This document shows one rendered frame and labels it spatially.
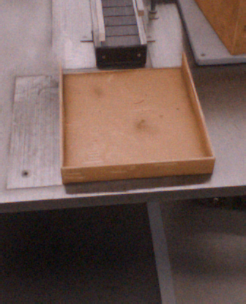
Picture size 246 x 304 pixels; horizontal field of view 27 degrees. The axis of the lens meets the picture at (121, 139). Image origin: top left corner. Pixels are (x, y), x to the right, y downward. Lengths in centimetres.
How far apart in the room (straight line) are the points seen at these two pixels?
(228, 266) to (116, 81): 91
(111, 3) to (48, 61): 21
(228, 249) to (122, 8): 95
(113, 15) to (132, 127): 32
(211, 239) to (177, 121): 91
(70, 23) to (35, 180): 48
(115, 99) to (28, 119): 18
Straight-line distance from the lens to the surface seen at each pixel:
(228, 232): 186
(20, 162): 93
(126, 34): 112
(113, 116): 99
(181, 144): 94
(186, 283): 174
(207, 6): 123
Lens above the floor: 151
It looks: 45 degrees down
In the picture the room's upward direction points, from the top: straight up
